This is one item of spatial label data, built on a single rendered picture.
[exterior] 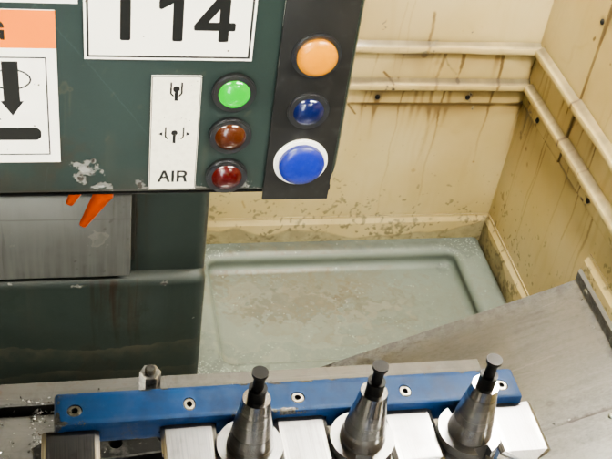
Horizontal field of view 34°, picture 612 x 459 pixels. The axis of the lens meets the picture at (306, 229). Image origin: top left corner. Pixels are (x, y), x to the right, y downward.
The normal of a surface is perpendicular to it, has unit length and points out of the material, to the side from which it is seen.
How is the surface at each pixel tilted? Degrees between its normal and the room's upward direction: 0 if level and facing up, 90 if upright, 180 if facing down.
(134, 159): 90
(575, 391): 24
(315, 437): 0
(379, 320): 0
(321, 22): 90
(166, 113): 90
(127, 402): 0
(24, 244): 91
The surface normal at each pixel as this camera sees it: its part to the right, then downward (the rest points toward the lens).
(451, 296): 0.12, -0.76
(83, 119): 0.18, 0.66
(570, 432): -0.29, -0.69
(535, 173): -0.98, 0.02
